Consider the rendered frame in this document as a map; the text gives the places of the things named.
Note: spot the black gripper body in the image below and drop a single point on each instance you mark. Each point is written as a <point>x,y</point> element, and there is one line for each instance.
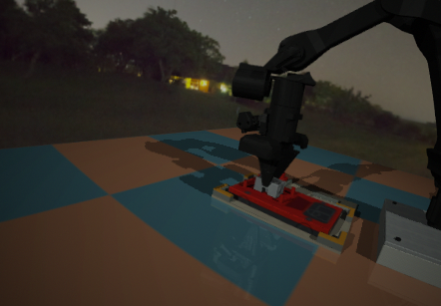
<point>281,134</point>

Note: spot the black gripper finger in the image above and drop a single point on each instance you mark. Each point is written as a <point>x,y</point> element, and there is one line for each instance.
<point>268,169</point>
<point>289,157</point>

